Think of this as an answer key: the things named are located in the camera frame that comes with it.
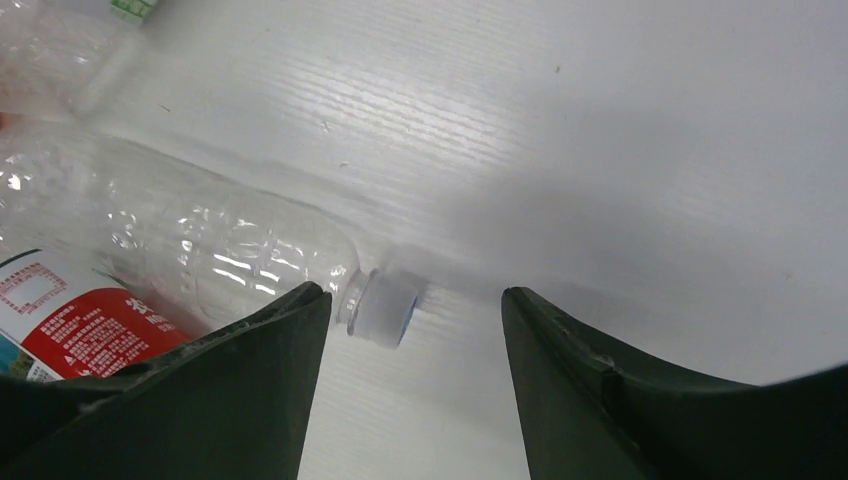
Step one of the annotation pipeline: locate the red white label bottle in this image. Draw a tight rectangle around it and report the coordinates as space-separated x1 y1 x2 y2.
1 249 191 382

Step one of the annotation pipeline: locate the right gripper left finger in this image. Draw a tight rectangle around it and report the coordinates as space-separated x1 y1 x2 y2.
1 282 332 479

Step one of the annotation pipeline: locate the blue white label bottle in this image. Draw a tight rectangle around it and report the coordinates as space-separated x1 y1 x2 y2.
1 1 157 116

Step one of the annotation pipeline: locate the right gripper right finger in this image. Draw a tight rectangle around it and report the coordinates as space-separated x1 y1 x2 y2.
501 287 847 479

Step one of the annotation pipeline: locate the clear unlabeled bottle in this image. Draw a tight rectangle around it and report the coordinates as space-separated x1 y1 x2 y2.
1 123 418 349

